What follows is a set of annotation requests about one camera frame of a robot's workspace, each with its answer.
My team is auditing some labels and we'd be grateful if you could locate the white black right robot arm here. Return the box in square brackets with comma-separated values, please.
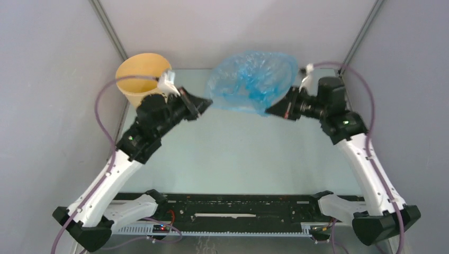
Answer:
[265, 77, 421, 246]

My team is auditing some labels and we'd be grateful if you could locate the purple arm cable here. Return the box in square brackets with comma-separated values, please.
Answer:
[50, 75, 183, 254]
[310, 61, 406, 254]

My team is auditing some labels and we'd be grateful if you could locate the white cable duct rail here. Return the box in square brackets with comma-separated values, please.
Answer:
[113, 223, 312, 238]

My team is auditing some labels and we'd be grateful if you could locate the yellow capybara trash bin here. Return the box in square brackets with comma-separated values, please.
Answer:
[115, 53, 172, 108]

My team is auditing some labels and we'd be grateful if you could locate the blue plastic trash bag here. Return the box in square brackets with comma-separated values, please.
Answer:
[204, 51, 299, 115]

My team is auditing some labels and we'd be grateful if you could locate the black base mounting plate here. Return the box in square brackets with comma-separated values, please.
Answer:
[160, 193, 332, 232]

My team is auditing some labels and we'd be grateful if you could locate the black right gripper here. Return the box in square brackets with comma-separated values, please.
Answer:
[266, 85, 326, 121]

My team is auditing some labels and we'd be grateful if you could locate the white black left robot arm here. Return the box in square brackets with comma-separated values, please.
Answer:
[52, 87, 213, 252]

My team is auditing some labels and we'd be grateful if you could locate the small electronics board with LEDs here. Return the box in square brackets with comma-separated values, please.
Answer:
[152, 224, 170, 233]

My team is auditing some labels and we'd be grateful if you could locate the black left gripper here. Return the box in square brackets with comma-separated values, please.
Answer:
[158, 86, 213, 137]

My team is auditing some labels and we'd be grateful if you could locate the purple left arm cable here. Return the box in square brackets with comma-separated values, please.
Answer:
[50, 75, 183, 254]

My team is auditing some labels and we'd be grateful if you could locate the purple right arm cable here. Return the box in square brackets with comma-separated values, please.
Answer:
[310, 61, 406, 254]

